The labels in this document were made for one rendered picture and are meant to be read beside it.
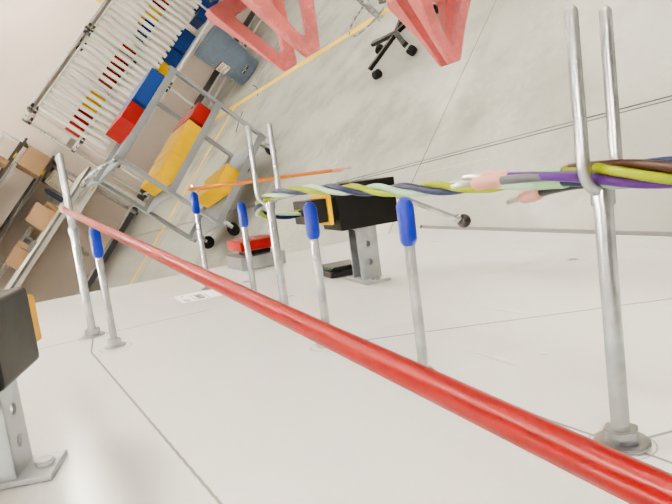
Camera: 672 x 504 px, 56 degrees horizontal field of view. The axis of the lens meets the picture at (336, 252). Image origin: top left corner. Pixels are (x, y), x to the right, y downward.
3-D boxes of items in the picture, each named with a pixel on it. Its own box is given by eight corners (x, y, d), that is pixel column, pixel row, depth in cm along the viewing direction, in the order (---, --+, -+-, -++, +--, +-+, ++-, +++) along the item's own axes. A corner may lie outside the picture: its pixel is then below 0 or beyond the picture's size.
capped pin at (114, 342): (108, 345, 45) (85, 226, 44) (128, 342, 45) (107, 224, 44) (101, 351, 44) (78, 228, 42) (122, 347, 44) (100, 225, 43)
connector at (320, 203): (357, 216, 55) (354, 193, 54) (306, 225, 53) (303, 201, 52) (342, 216, 57) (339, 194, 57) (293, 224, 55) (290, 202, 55)
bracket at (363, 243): (391, 280, 55) (384, 224, 55) (367, 285, 54) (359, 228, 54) (368, 274, 60) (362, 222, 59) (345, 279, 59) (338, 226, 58)
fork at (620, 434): (616, 426, 22) (584, 13, 20) (665, 442, 21) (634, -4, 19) (579, 445, 21) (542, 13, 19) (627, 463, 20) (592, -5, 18)
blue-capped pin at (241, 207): (266, 300, 54) (251, 200, 53) (249, 303, 53) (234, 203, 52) (261, 297, 55) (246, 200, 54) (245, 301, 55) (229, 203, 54)
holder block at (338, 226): (399, 221, 55) (393, 176, 55) (341, 231, 53) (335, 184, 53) (378, 220, 59) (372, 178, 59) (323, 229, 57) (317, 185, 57)
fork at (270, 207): (295, 312, 48) (267, 124, 46) (303, 316, 46) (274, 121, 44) (270, 317, 47) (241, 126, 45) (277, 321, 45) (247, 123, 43)
